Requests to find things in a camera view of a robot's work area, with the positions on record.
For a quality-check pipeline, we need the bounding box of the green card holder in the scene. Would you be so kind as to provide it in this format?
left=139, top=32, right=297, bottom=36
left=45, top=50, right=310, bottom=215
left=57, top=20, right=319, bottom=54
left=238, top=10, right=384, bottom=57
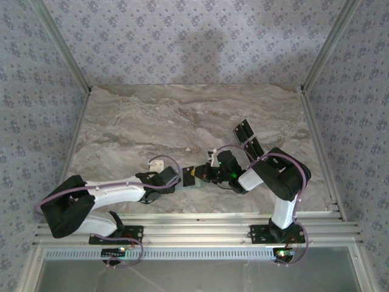
left=179, top=165, right=209, bottom=192

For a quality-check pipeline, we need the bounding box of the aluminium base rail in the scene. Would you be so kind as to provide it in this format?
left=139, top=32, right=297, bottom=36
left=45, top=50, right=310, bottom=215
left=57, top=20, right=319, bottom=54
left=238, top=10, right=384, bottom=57
left=32, top=212, right=365, bottom=248

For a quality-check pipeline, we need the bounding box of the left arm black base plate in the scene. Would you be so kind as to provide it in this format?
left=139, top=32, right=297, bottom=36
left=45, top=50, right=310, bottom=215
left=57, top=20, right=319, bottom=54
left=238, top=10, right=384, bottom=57
left=89, top=224, right=144, bottom=246

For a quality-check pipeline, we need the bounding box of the grey slotted cable duct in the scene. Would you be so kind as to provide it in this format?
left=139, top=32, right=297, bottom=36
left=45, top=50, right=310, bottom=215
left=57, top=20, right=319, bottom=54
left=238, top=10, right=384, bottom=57
left=44, top=246, right=277, bottom=261

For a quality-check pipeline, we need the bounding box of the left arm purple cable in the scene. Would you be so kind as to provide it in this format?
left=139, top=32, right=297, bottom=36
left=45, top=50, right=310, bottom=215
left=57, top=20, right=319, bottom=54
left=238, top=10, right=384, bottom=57
left=32, top=155, right=183, bottom=270

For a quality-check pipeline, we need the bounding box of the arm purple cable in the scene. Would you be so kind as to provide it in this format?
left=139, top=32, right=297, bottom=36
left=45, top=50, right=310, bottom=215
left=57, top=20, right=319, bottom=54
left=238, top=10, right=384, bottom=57
left=32, top=155, right=183, bottom=270
left=208, top=145, right=311, bottom=268

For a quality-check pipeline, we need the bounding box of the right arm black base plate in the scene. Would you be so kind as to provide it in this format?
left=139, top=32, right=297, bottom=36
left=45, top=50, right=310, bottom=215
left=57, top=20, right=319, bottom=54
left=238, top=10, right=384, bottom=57
left=249, top=224, right=306, bottom=244

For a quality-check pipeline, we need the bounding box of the aluminium table side rail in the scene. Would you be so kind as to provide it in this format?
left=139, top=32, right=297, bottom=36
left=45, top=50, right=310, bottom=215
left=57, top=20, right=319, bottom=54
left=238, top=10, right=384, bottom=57
left=299, top=86, right=349, bottom=222
left=45, top=89, right=92, bottom=224

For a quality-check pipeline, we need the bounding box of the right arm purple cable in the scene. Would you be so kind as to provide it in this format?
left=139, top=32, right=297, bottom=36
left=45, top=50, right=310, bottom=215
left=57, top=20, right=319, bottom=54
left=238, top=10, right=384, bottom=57
left=208, top=145, right=311, bottom=268

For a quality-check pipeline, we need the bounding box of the aluminium lower frame bar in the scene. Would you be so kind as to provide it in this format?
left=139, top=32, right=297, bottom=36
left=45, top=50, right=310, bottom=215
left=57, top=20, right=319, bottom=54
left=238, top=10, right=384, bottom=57
left=16, top=245, right=46, bottom=292
left=349, top=245, right=376, bottom=292

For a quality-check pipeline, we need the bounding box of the aluminium frame post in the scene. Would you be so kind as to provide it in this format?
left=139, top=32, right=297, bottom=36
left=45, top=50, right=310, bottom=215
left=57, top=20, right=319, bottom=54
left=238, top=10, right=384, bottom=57
left=30, top=0, right=94, bottom=94
left=299, top=0, right=364, bottom=94

